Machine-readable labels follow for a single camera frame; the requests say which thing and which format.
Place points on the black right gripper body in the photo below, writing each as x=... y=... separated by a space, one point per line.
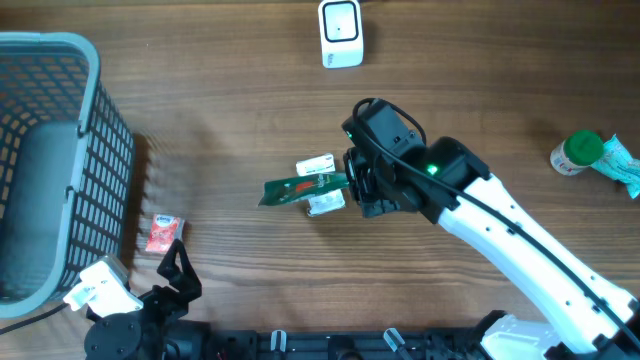
x=367 y=184

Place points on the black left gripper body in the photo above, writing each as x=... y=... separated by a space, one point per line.
x=161 y=306

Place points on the red tissue pack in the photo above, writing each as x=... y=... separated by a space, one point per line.
x=165 y=229

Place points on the white small packet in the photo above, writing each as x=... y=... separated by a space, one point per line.
x=328 y=202

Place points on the green gloves package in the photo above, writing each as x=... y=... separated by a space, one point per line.
x=291 y=190

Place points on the green lid Knorr jar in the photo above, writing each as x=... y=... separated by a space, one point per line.
x=576 y=153

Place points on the toilet tissue wipes pack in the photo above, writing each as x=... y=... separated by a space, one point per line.
x=618 y=164

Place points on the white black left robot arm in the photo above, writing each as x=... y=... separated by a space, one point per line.
x=157 y=330

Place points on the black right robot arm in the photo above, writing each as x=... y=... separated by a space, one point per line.
x=391 y=167

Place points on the white barcode scanner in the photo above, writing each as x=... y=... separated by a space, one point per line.
x=341 y=33

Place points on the grey plastic basket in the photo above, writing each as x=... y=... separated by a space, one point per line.
x=67 y=158

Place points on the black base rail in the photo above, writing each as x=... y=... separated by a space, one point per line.
x=433 y=344

